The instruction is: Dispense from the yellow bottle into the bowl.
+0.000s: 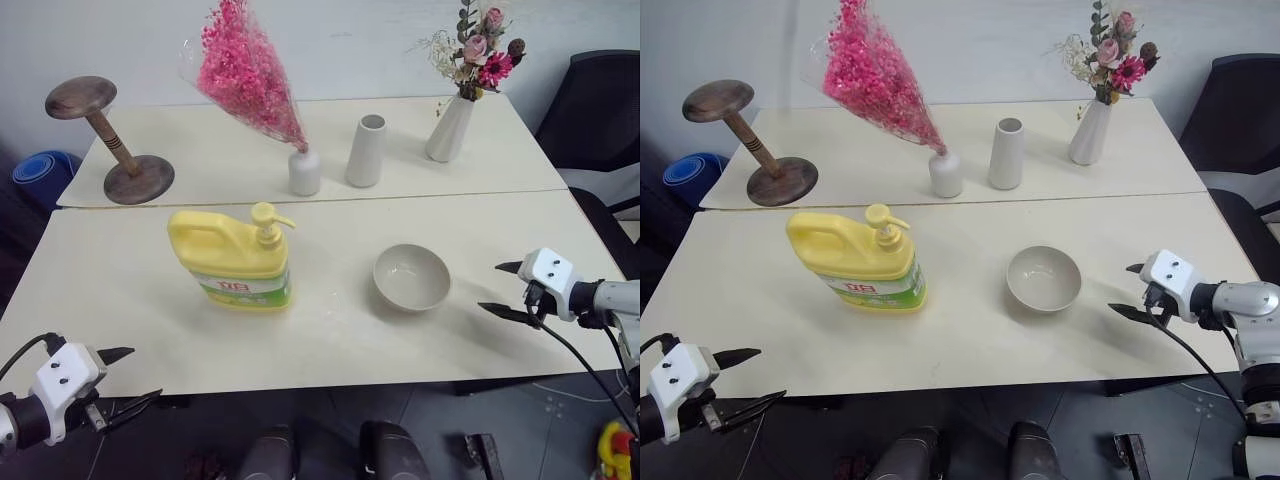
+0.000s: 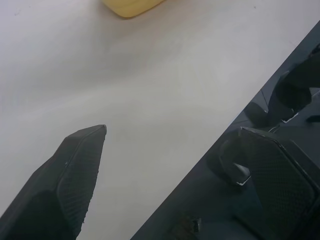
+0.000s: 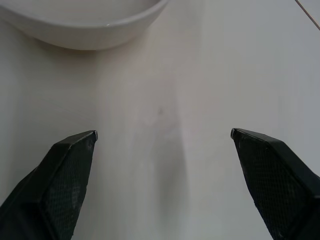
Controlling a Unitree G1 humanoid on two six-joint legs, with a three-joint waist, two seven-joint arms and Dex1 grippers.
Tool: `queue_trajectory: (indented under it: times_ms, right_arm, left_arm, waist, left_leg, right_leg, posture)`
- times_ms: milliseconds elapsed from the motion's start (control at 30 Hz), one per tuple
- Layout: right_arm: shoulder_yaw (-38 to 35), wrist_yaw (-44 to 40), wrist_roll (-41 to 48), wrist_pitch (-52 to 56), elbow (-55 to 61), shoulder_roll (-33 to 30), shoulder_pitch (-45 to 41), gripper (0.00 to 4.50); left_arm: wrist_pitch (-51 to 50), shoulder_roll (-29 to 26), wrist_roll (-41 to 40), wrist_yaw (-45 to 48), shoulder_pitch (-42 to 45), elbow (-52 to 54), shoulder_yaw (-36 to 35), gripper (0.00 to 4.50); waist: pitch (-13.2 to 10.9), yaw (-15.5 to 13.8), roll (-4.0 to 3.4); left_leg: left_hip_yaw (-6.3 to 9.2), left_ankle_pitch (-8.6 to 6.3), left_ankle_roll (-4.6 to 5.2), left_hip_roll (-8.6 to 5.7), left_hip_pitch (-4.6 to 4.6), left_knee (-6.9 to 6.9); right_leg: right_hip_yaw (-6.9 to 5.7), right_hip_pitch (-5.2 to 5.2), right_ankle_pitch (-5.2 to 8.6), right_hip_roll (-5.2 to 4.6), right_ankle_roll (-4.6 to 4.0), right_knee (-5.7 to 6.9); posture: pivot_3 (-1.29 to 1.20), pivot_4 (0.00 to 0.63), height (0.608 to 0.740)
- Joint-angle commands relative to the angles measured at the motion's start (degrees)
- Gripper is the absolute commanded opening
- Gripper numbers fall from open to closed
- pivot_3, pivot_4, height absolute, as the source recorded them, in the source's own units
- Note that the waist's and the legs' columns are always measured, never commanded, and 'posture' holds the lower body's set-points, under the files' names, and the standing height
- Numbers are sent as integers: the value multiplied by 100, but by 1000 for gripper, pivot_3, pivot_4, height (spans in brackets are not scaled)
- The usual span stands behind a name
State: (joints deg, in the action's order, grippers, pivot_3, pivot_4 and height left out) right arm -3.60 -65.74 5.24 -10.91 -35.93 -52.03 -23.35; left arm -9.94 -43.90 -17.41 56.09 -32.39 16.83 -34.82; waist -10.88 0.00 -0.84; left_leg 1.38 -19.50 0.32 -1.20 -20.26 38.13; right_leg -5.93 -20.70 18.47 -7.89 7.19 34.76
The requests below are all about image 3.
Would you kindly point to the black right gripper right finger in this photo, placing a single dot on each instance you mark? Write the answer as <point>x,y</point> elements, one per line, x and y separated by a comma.
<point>277,185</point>

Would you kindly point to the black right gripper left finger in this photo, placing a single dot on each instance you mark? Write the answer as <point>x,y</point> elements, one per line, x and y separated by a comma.
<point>50,185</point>

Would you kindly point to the white ceramic bowl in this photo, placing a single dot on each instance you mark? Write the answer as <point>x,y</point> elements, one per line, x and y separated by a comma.
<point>82,27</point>

